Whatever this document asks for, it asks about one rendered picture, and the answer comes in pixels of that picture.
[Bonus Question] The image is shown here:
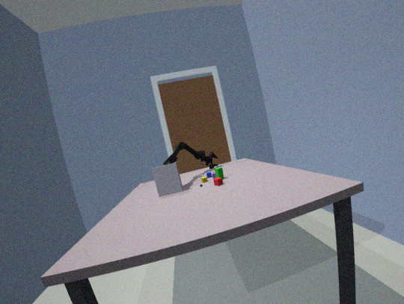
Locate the red block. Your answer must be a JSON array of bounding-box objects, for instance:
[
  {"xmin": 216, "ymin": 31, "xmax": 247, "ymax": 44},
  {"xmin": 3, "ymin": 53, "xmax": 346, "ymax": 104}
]
[{"xmin": 214, "ymin": 177, "xmax": 223, "ymax": 186}]

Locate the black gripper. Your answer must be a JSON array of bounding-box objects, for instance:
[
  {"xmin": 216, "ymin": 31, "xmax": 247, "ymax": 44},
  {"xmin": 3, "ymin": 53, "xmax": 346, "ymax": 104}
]
[{"xmin": 206, "ymin": 152, "xmax": 218, "ymax": 169}]

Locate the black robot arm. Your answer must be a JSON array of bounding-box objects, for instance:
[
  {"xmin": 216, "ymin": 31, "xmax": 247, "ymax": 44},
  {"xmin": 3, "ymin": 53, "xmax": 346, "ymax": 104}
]
[{"xmin": 163, "ymin": 142, "xmax": 210, "ymax": 165}]

